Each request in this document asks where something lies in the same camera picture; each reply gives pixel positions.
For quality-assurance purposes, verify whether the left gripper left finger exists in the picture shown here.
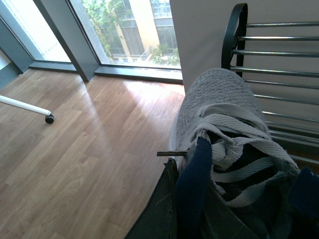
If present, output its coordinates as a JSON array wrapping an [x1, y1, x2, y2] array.
[[125, 157, 181, 239]]

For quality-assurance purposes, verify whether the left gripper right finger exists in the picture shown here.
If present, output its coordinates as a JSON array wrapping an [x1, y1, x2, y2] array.
[[199, 184, 257, 239]]

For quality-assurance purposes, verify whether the black metal shoe rack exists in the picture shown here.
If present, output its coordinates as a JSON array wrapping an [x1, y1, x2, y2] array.
[[221, 1, 319, 164]]

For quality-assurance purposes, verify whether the white table leg with caster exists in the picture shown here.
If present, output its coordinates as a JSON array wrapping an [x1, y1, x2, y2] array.
[[0, 96, 55, 124]]

